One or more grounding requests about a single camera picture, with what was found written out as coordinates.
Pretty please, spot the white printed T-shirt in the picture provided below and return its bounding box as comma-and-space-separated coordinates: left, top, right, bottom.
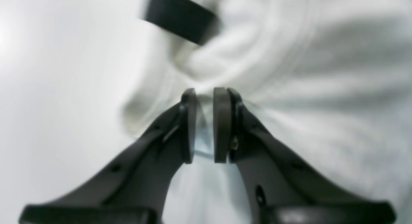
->
123, 0, 411, 224

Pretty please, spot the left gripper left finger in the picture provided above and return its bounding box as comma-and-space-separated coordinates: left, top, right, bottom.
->
19, 89, 197, 224

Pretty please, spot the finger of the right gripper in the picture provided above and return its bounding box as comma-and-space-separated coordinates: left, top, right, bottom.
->
143, 0, 220, 45

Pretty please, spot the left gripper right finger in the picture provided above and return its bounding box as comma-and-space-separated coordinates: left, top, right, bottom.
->
213, 88, 396, 224

